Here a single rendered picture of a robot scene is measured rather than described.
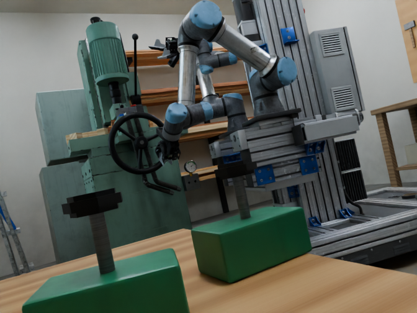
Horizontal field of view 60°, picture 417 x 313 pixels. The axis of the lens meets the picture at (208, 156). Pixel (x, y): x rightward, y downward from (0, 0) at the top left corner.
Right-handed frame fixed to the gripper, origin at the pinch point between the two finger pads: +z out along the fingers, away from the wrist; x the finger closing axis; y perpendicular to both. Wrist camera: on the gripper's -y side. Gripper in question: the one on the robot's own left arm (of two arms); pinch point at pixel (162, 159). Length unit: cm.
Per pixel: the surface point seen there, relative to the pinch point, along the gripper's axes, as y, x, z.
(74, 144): -25.8, -33.7, 12.5
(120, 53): -71, -1, -2
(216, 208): -86, 140, 271
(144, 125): -23.1, -1.2, 3.0
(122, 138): -19.4, -13.0, 5.2
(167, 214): 11.4, 3.7, 33.9
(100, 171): -13.1, -24.7, 19.8
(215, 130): -143, 137, 180
